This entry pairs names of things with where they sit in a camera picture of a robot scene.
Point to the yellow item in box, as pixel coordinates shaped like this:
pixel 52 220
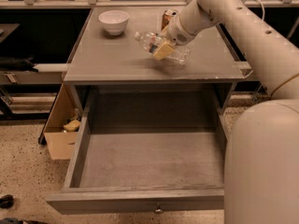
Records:
pixel 72 125

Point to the black and white shoe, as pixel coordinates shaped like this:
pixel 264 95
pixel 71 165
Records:
pixel 11 220

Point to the white ceramic bowl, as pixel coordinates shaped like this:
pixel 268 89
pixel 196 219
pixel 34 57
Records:
pixel 114 21

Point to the metal drawer knob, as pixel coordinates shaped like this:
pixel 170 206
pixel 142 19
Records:
pixel 158 210

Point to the black object on rail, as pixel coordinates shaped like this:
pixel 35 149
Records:
pixel 16 64

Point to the clear plastic water bottle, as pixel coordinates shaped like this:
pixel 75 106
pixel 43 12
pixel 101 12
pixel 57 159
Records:
pixel 150 41

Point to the grey cabinet counter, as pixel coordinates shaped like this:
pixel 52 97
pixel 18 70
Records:
pixel 102 59

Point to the cardboard box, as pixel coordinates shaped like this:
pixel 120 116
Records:
pixel 61 142

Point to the gold soda can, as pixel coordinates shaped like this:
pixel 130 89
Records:
pixel 168 15

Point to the grey open top drawer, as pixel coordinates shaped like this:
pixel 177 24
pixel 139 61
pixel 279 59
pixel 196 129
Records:
pixel 137 150

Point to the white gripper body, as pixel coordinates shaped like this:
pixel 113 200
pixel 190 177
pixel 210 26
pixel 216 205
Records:
pixel 176 32

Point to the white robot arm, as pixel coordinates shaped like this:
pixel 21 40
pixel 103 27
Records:
pixel 261 170

